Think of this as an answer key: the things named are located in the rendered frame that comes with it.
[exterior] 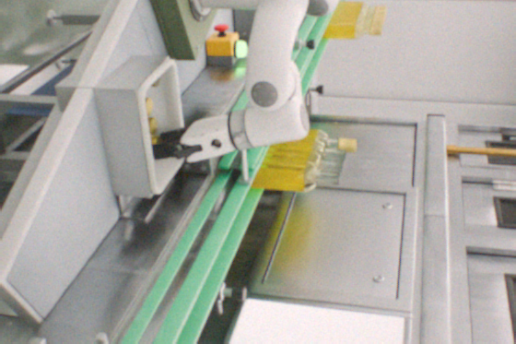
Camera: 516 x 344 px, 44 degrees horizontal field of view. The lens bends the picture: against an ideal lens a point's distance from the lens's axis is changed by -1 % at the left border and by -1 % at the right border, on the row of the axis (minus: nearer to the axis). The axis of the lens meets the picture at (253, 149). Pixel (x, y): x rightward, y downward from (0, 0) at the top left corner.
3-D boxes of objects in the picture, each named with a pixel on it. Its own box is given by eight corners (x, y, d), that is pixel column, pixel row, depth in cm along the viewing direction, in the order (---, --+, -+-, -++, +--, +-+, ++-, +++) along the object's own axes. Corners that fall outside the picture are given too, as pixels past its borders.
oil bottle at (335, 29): (306, 38, 244) (381, 41, 237) (306, 24, 241) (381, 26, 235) (309, 33, 249) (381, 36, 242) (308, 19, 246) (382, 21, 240)
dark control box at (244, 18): (233, 32, 195) (261, 33, 193) (231, 7, 191) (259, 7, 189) (240, 25, 202) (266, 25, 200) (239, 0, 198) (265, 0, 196)
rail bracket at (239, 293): (177, 314, 125) (243, 324, 121) (173, 287, 121) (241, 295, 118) (184, 301, 128) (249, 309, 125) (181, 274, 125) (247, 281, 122)
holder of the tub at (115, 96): (117, 219, 125) (154, 222, 123) (93, 88, 112) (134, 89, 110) (150, 174, 139) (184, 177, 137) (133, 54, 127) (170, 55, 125)
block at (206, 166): (181, 174, 139) (211, 176, 137) (175, 135, 134) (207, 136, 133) (186, 166, 142) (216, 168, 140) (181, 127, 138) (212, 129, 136)
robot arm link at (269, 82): (267, -23, 113) (257, 90, 121) (246, -14, 102) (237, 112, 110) (314, -17, 111) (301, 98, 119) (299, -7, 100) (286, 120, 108)
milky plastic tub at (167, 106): (114, 196, 122) (157, 200, 120) (95, 87, 112) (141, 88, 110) (149, 153, 137) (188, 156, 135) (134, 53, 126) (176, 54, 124)
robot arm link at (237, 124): (251, 158, 116) (237, 160, 117) (262, 136, 124) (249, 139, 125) (238, 121, 114) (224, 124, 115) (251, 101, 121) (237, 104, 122)
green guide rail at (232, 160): (217, 169, 141) (252, 172, 140) (217, 165, 141) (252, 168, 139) (329, -20, 291) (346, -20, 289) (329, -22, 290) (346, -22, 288)
